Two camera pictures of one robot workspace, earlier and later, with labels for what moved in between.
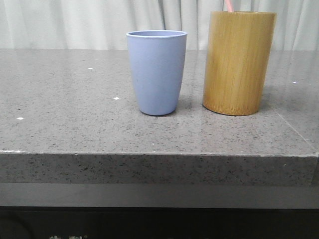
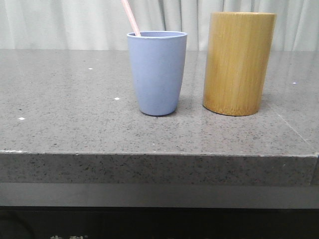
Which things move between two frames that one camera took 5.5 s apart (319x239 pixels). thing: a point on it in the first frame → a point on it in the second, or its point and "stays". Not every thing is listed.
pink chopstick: x=229 y=5 → x=132 y=18
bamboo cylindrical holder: x=238 y=52 stays
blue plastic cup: x=158 y=58 stays
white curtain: x=103 y=24 stays
